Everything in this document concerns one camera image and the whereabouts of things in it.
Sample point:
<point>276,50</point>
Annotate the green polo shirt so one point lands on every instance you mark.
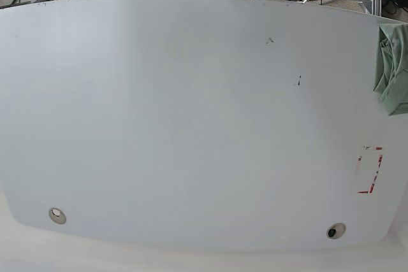
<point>390,81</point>

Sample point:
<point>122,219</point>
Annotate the red tape rectangle marking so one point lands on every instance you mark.
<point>367,170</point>

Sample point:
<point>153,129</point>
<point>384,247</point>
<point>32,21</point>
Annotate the right table cable grommet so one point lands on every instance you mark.
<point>336,231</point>

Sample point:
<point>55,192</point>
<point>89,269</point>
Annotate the table cable grommet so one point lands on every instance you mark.
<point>57,216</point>
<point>336,231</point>

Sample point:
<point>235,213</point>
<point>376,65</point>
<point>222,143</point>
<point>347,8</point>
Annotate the left table cable grommet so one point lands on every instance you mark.
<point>57,216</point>

